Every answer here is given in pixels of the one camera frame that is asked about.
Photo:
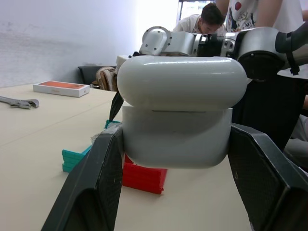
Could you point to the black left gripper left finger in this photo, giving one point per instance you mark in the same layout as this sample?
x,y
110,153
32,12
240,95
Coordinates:
x,y
81,192

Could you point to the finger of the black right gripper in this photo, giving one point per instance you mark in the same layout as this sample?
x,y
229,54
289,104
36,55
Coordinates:
x,y
116,106

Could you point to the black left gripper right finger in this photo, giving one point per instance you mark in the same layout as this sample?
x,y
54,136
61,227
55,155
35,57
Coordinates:
x,y
269,183

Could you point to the white earbud case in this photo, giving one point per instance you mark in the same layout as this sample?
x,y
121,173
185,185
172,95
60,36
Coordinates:
x,y
180,96

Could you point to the tan bag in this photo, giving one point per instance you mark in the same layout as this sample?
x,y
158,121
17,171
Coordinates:
x,y
106,77

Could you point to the teal plastic block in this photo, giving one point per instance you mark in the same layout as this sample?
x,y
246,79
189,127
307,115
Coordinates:
x,y
72,157

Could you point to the black chair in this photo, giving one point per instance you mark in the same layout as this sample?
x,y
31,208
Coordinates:
x,y
87,73

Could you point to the white orange phone box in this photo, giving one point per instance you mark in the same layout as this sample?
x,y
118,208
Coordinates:
x,y
61,89

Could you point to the red plastic block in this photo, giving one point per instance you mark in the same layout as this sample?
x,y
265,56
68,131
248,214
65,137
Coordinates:
x,y
144,178

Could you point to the silver adjustable wrench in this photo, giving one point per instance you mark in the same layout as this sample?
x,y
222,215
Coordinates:
x,y
19,103

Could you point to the seated person black hair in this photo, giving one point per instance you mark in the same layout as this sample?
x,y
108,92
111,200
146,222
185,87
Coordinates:
x,y
211,15

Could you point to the standing person white shirt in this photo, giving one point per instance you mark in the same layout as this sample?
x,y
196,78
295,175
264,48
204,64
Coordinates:
x,y
243,12

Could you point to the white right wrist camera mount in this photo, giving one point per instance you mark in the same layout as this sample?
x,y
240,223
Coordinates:
x,y
121,60

